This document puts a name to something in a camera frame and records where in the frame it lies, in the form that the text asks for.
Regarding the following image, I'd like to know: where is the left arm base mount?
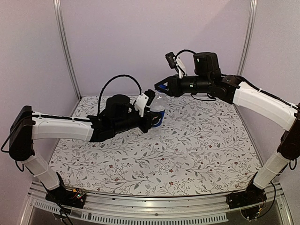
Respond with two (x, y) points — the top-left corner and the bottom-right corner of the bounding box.
(45, 186), (86, 209)

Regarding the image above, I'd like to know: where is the left aluminium corner post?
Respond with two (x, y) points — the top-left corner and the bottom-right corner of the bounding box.
(53, 0), (82, 100)

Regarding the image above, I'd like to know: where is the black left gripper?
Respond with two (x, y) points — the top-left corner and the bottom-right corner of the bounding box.
(112, 109), (162, 134)

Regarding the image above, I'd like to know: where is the aluminium corner post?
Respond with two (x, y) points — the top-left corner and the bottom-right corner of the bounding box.
(237, 0), (258, 76)
(53, 0), (82, 100)

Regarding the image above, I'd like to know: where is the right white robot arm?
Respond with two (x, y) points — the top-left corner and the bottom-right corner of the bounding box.
(154, 52), (300, 204)

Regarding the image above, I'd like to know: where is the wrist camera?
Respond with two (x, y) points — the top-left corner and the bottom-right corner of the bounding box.
(134, 89), (155, 118)
(165, 52), (187, 79)

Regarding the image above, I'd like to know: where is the aluminium front rail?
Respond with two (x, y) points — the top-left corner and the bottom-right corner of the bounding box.
(20, 181), (294, 225)

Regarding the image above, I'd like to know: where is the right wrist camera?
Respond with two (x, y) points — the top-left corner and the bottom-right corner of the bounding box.
(165, 52), (187, 79)

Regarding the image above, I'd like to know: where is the black camera cable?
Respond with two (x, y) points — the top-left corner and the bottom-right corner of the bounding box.
(175, 49), (197, 58)
(97, 74), (143, 115)

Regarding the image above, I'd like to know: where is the left black camera cable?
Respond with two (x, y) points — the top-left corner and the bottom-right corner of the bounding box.
(97, 74), (143, 115)

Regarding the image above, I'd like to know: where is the right black camera cable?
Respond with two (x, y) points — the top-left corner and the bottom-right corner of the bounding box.
(175, 49), (197, 58)

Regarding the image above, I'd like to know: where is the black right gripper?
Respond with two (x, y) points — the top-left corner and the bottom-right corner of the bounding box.
(155, 74), (211, 97)

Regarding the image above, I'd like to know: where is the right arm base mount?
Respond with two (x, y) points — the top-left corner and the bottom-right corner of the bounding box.
(226, 187), (267, 209)

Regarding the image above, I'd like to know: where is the floral patterned table mat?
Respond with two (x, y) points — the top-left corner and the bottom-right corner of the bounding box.
(49, 96), (261, 196)

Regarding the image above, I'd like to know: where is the blue bottle cap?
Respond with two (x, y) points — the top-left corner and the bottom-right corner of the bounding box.
(158, 84), (168, 92)

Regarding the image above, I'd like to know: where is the right aluminium corner post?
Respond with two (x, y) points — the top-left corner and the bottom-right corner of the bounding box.
(237, 0), (258, 76)

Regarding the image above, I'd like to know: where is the blue label plastic bottle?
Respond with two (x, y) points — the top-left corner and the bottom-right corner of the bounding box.
(149, 91), (167, 138)

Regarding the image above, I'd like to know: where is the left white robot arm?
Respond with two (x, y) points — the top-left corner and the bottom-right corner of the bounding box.
(4, 94), (162, 203)

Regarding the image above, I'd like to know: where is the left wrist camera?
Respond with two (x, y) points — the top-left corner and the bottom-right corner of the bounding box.
(134, 89), (155, 118)

